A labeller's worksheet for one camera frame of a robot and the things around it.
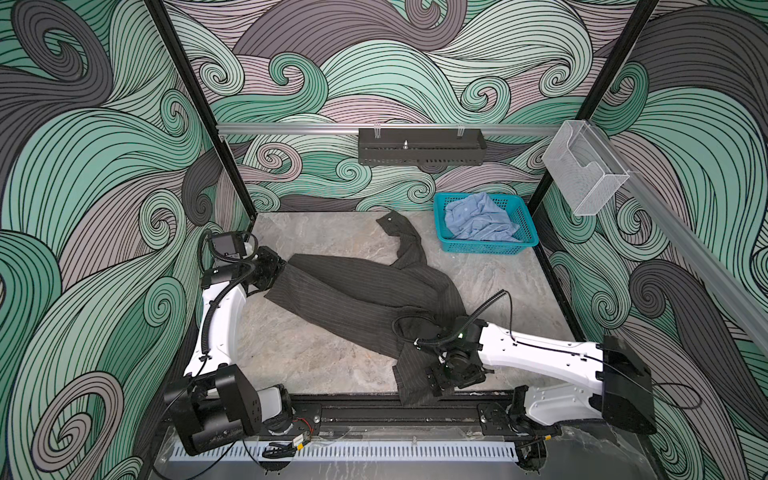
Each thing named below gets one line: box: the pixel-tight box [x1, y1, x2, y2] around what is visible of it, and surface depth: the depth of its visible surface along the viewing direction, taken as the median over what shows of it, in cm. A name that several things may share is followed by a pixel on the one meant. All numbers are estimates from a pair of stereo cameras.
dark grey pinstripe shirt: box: [266, 212, 467, 405], surface depth 88 cm
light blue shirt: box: [444, 192, 521, 242], surface depth 113 cm
